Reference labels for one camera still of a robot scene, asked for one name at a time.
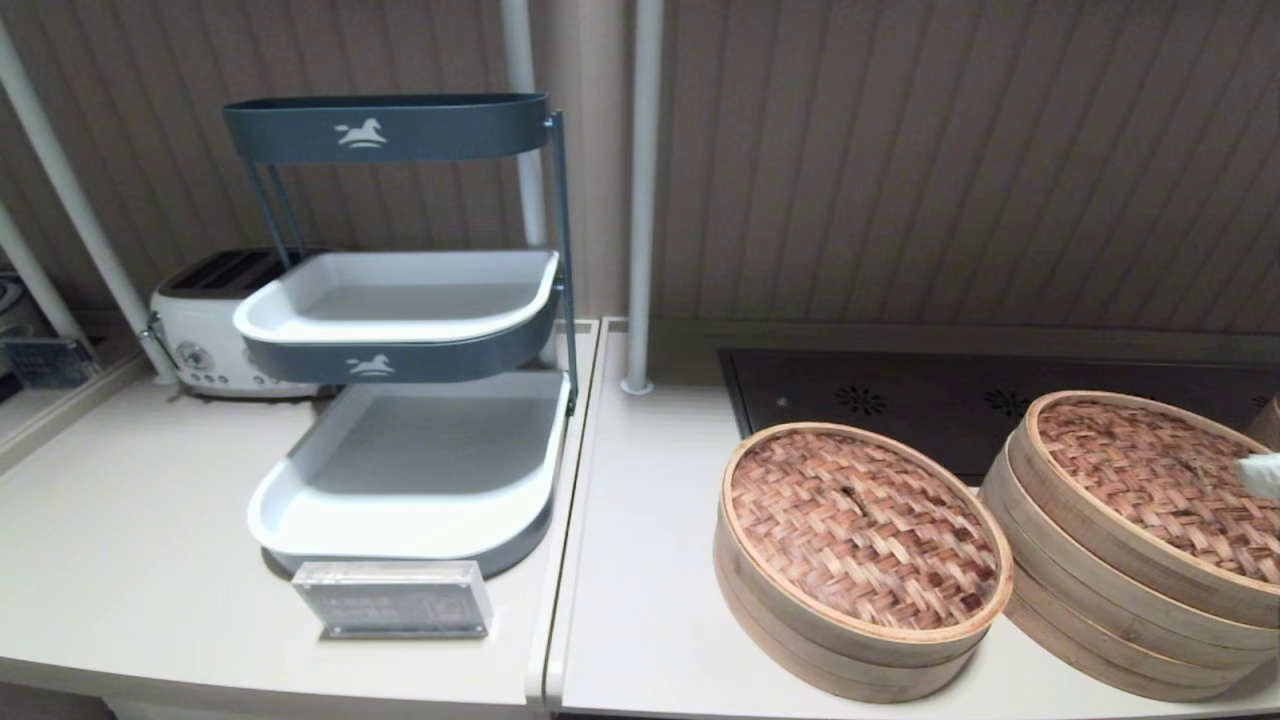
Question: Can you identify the black induction cooktop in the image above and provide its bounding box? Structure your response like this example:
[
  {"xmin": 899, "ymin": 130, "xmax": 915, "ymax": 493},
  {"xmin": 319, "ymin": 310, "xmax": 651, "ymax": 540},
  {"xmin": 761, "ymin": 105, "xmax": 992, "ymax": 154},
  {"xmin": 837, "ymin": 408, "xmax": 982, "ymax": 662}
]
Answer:
[{"xmin": 718, "ymin": 348, "xmax": 1280, "ymax": 483}]

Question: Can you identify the bamboo steamer basket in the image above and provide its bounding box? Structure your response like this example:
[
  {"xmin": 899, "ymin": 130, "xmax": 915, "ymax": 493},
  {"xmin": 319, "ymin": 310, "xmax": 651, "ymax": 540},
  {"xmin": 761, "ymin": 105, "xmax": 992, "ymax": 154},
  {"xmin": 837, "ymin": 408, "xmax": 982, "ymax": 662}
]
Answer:
[
  {"xmin": 984, "ymin": 440, "xmax": 1280, "ymax": 672},
  {"xmin": 714, "ymin": 515, "xmax": 1001, "ymax": 705},
  {"xmin": 990, "ymin": 560, "xmax": 1263, "ymax": 703}
]

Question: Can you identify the large grey rack tray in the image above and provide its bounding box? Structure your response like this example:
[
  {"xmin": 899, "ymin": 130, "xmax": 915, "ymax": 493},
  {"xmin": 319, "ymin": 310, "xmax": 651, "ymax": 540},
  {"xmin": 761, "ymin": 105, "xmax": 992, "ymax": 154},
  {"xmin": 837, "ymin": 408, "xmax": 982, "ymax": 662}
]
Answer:
[{"xmin": 247, "ymin": 372, "xmax": 574, "ymax": 582}]

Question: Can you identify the long white support pole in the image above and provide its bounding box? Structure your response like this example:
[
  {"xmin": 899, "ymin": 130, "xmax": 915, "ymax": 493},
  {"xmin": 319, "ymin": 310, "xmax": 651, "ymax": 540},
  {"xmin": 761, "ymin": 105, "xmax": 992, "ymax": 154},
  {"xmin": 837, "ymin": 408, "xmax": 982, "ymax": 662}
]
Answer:
[{"xmin": 0, "ymin": 20, "xmax": 179, "ymax": 387}]

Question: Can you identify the white retro toaster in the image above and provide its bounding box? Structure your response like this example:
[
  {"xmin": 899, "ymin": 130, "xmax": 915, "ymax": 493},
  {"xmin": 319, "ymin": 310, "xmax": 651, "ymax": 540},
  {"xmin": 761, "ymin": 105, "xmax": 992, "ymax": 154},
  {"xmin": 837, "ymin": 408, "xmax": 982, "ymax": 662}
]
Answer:
[{"xmin": 143, "ymin": 248, "xmax": 337, "ymax": 402}]

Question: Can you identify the three-tier grey tray rack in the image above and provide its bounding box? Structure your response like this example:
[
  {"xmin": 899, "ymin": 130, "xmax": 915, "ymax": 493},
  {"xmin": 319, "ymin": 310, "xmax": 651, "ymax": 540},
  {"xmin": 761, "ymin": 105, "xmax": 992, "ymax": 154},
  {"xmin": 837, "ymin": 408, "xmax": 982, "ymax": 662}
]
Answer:
[{"xmin": 245, "ymin": 110, "xmax": 583, "ymax": 417}]

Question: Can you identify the teal rack tray horse logo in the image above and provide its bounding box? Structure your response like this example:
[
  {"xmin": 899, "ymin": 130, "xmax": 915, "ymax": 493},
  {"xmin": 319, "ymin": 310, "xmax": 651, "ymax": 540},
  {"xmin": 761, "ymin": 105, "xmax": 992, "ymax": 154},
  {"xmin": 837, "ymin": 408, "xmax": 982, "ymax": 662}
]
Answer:
[{"xmin": 223, "ymin": 95, "xmax": 553, "ymax": 167}]

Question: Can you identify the white-lined rack tray horse logo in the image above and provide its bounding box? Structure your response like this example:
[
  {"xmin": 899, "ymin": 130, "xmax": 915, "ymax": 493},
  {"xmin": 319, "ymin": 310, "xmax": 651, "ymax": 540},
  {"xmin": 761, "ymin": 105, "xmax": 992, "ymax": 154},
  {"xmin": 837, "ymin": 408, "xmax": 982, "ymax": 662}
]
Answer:
[{"xmin": 233, "ymin": 250, "xmax": 562, "ymax": 387}]

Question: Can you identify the woven bamboo steamer lid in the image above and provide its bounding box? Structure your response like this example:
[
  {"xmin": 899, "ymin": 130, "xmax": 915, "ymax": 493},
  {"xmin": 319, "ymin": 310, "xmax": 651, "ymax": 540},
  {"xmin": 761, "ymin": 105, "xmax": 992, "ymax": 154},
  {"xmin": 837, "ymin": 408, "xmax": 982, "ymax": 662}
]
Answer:
[
  {"xmin": 1008, "ymin": 390, "xmax": 1280, "ymax": 633},
  {"xmin": 720, "ymin": 421, "xmax": 1015, "ymax": 669}
]

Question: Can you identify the white round appliance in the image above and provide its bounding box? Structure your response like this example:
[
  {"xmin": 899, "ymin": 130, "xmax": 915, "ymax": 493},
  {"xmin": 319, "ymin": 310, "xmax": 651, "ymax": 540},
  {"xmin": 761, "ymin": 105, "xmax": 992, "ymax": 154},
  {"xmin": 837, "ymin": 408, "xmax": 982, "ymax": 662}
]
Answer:
[{"xmin": 0, "ymin": 278, "xmax": 31, "ymax": 339}]

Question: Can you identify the short white support pole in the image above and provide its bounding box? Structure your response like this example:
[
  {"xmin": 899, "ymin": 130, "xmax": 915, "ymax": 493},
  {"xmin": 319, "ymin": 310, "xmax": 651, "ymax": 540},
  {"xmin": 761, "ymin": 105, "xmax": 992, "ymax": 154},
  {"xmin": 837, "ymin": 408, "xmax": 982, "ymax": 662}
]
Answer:
[{"xmin": 0, "ymin": 205, "xmax": 87, "ymax": 347}]

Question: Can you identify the acrylic hot warning sign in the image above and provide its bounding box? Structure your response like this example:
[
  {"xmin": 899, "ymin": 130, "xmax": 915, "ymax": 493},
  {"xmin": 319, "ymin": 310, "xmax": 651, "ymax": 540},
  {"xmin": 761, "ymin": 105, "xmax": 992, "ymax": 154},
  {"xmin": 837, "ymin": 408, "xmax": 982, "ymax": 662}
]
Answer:
[{"xmin": 292, "ymin": 560, "xmax": 495, "ymax": 642}]

